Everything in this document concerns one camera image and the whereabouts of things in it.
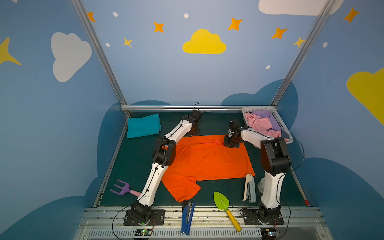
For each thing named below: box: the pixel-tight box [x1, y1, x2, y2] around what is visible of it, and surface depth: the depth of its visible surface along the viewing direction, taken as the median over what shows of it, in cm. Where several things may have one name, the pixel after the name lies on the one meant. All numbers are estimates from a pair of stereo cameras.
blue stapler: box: [181, 201, 195, 236], surface depth 75 cm
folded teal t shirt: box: [126, 113, 162, 139], surface depth 113 cm
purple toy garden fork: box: [110, 179, 142, 197], surface depth 84 cm
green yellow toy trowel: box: [213, 191, 242, 232], surface depth 79 cm
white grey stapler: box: [242, 174, 256, 203], surface depth 82 cm
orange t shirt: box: [161, 135, 256, 203], surface depth 95 cm
